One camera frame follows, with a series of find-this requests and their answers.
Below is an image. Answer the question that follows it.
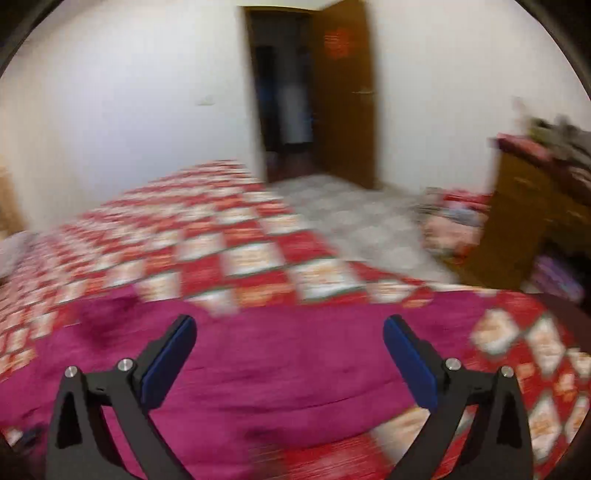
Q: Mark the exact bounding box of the brown wooden door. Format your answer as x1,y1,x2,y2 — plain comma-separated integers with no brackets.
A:
310,1,377,190

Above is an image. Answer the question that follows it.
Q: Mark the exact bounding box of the clothes pile on dresser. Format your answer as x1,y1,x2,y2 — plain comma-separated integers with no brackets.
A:
496,97,590,189

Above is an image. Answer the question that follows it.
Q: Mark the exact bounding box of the brown wooden dresser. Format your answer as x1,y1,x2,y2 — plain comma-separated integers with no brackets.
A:
460,134,590,289

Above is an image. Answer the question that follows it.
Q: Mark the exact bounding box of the clothes pile on floor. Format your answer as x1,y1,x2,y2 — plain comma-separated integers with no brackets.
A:
415,187,492,265

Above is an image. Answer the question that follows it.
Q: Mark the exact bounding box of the red door decoration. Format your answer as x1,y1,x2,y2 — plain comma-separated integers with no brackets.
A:
322,27,356,60

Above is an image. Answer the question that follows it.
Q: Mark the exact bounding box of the red bear patchwork bedspread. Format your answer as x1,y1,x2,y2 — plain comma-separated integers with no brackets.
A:
1,161,590,479

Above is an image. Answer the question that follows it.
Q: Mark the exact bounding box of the white wall switch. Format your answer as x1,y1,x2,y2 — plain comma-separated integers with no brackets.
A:
197,95,215,106

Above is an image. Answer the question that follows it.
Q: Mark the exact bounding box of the magenta puffer jacket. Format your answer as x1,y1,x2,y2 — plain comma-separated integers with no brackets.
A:
1,287,491,479

